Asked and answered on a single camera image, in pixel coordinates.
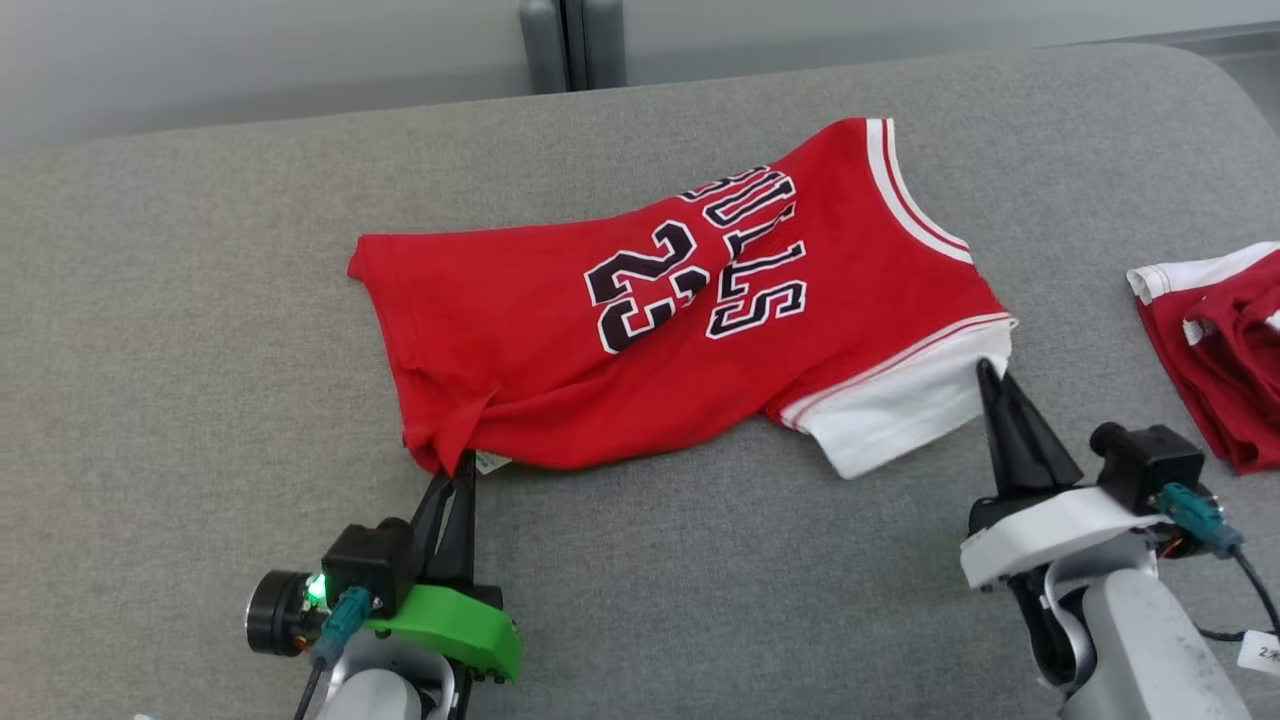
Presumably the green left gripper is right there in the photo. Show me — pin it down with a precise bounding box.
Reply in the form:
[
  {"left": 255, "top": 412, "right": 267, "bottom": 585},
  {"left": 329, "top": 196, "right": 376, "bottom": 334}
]
[{"left": 365, "top": 452, "right": 524, "bottom": 684}]

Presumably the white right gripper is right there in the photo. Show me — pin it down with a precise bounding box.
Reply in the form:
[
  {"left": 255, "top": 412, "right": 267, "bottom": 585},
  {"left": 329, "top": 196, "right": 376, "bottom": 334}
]
[{"left": 960, "top": 358, "right": 1167, "bottom": 692}]

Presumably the red basketball jersey number 23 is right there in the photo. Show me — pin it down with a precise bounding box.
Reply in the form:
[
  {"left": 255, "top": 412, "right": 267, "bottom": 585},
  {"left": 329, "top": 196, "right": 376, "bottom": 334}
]
[{"left": 347, "top": 117, "right": 1020, "bottom": 482}]

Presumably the red shorts white stripe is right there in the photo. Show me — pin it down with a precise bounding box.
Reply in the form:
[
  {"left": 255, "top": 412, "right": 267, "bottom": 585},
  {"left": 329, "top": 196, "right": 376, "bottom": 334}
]
[{"left": 1127, "top": 240, "right": 1280, "bottom": 476}]

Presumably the left black cable teal connector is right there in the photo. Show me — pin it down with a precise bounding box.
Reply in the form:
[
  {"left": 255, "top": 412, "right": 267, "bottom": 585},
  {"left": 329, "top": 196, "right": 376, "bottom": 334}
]
[{"left": 292, "top": 587, "right": 374, "bottom": 720}]

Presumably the white cable label tag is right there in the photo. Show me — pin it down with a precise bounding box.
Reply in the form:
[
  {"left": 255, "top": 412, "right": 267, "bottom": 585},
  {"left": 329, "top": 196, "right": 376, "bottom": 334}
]
[{"left": 1237, "top": 630, "right": 1280, "bottom": 677}]

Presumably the grey floor rail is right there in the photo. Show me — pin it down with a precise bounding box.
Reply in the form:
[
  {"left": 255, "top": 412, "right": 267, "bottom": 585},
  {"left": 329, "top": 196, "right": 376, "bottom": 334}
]
[{"left": 1040, "top": 20, "right": 1280, "bottom": 49}]

